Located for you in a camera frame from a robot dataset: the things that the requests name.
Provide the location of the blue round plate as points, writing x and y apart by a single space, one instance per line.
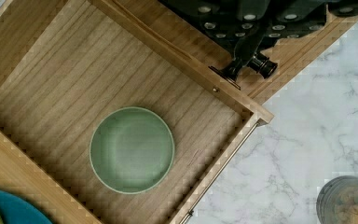
15 210

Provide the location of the green ceramic bowl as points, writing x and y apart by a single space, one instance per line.
132 150

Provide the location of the clear cereal jar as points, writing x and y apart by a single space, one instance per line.
337 202

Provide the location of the metal drawer handle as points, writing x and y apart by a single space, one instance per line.
185 209

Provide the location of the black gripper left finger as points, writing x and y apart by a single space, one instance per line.
230 73

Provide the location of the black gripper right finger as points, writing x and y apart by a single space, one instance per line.
262 65

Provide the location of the open bamboo drawer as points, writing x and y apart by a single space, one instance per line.
65 65

